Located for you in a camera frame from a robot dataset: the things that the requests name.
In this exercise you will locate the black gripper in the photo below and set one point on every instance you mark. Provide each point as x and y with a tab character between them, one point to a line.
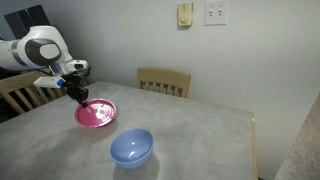
76	79

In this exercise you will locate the pink round plastic lid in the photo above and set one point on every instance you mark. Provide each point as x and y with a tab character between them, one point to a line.
96	113

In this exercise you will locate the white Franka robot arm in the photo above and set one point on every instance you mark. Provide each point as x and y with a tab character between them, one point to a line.
36	50

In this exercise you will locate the blue plastic bowl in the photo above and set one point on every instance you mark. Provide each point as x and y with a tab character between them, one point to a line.
131	148

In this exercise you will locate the light wooden slatted chair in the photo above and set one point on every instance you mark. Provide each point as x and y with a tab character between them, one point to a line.
23	91

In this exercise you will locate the wooden chair back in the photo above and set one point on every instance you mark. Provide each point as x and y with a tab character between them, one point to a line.
163	81

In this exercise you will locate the black box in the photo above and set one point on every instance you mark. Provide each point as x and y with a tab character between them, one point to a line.
26	20

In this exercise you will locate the speckled grey countertop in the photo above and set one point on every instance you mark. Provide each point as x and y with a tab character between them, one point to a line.
301	150

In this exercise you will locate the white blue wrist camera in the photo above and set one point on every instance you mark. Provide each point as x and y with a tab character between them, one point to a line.
49	82

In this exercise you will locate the white double switch plate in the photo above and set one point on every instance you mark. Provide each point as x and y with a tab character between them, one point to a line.
216	12

